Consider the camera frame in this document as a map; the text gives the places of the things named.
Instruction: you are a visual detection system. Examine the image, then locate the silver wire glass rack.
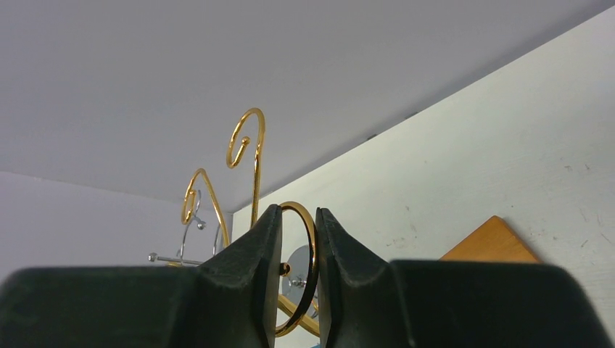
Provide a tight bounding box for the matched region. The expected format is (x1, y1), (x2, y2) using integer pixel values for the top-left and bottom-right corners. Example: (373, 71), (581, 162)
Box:
(148, 189), (308, 309)

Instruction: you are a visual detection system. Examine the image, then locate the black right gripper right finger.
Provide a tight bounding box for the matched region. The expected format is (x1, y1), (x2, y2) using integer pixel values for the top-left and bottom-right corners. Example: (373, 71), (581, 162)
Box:
(315, 208), (612, 347)

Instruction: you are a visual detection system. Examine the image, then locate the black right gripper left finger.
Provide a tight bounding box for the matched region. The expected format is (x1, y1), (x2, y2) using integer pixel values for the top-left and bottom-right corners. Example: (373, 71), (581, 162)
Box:
(1, 204), (282, 347)

